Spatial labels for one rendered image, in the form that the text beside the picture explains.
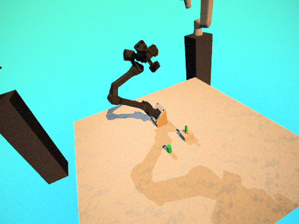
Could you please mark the green marker cap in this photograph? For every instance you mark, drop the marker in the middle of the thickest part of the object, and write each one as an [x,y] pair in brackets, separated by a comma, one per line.
[169,148]

